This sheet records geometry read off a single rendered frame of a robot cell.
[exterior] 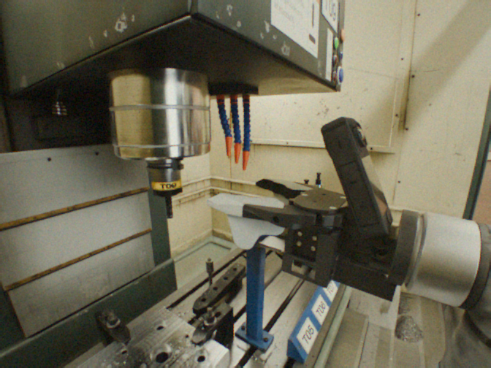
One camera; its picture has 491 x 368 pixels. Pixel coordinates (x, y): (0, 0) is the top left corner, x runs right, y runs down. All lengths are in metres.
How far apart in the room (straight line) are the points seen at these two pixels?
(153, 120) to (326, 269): 0.27
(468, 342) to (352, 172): 0.18
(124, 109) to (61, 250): 0.58
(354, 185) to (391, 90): 1.05
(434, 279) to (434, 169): 1.06
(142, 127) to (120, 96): 0.05
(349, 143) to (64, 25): 0.36
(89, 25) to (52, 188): 0.55
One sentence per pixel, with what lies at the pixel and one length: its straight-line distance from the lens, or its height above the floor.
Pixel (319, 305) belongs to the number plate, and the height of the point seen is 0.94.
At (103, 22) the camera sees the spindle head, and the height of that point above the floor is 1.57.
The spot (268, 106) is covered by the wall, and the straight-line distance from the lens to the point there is 1.43.
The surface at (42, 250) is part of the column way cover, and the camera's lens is 0.84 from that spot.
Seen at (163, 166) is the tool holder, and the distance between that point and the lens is 0.39.
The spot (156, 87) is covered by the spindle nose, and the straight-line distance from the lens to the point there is 0.34.
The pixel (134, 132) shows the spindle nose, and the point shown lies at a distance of 0.35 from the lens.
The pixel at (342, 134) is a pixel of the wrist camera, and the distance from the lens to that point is 0.22.
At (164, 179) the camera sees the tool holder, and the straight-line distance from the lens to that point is 0.40.
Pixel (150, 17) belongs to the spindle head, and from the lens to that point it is 0.23.
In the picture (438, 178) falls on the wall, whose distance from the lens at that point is 1.29.
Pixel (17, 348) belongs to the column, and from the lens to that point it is 0.99.
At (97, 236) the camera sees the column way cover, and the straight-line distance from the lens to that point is 0.88.
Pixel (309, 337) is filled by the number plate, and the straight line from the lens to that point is 0.73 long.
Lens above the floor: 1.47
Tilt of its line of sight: 15 degrees down
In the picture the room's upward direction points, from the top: straight up
